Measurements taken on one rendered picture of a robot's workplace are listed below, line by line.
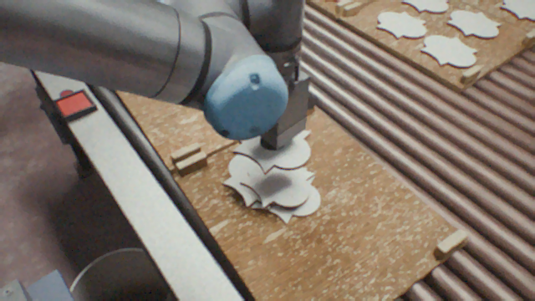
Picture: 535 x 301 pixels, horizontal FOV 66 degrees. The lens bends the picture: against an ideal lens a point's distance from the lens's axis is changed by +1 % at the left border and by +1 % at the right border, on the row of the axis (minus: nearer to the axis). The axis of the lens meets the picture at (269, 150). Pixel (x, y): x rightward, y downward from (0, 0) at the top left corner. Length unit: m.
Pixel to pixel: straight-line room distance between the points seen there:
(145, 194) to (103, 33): 0.54
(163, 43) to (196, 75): 0.04
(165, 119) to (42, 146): 1.55
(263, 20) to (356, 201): 0.40
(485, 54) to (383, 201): 0.57
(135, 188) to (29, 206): 1.37
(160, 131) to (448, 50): 0.74
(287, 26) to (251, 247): 0.37
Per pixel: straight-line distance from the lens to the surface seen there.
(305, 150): 0.65
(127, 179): 0.84
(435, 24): 1.28
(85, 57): 0.30
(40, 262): 1.96
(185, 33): 0.32
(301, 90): 0.57
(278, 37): 0.50
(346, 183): 0.78
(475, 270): 0.77
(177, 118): 0.91
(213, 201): 0.74
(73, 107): 1.02
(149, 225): 0.77
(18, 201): 2.21
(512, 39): 1.30
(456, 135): 0.96
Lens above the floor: 1.54
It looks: 48 degrees down
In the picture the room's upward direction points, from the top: straight up
